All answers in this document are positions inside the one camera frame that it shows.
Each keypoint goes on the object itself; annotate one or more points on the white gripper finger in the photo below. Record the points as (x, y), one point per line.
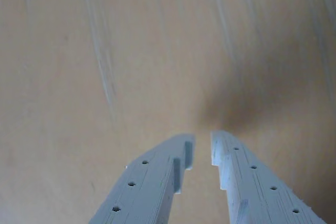
(252, 190)
(147, 187)

